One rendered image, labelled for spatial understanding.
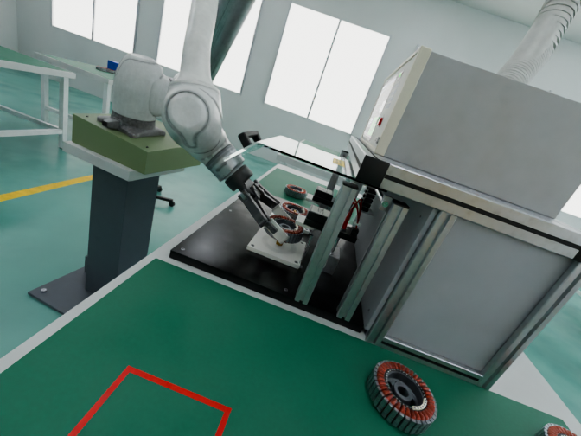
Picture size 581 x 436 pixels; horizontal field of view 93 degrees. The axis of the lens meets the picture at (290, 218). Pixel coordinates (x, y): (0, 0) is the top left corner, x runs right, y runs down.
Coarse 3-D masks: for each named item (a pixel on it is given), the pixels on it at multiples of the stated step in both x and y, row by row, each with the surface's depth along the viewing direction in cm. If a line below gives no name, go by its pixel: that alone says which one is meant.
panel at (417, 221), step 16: (384, 192) 88; (416, 208) 57; (432, 208) 50; (368, 224) 93; (416, 224) 54; (368, 240) 85; (400, 240) 59; (416, 240) 52; (384, 256) 66; (400, 256) 56; (384, 272) 62; (400, 272) 55; (368, 288) 68; (384, 288) 58; (368, 304) 64; (384, 304) 58; (368, 320) 60
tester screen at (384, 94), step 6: (390, 84) 74; (384, 90) 83; (390, 90) 70; (384, 96) 78; (378, 102) 87; (378, 108) 81; (372, 114) 91; (378, 114) 76; (372, 120) 84; (366, 132) 88
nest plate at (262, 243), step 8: (264, 232) 84; (256, 240) 78; (264, 240) 79; (272, 240) 81; (248, 248) 74; (256, 248) 74; (264, 248) 75; (272, 248) 77; (280, 248) 78; (288, 248) 80; (296, 248) 82; (272, 256) 74; (280, 256) 75; (288, 256) 76; (296, 256) 77; (288, 264) 74; (296, 264) 74
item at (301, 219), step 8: (312, 208) 75; (320, 208) 77; (304, 216) 79; (312, 216) 73; (320, 216) 72; (304, 224) 74; (312, 224) 73; (320, 224) 73; (344, 232) 73; (336, 240) 74; (352, 240) 73
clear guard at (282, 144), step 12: (252, 144) 54; (264, 144) 54; (276, 144) 58; (288, 144) 64; (300, 144) 72; (228, 156) 56; (300, 156) 55; (312, 156) 61; (324, 156) 67; (336, 156) 75; (324, 168) 53; (336, 168) 57; (348, 168) 62
